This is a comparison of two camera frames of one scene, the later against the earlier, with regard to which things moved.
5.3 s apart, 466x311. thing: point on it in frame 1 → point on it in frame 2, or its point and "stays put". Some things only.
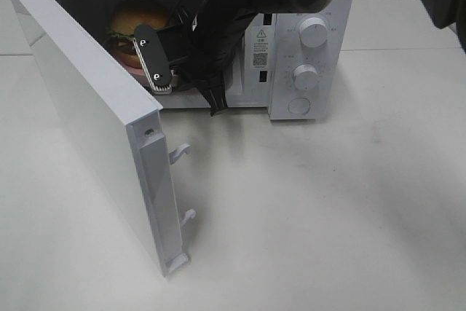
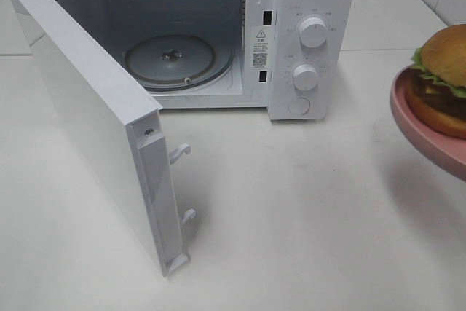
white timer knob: [306, 77] stays put
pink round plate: [137, 76] → [448, 151]
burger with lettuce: [127, 15] → [435, 87]
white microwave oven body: [296, 64] stays put
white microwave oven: [120, 122] stays put
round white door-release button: [301, 105] stays put
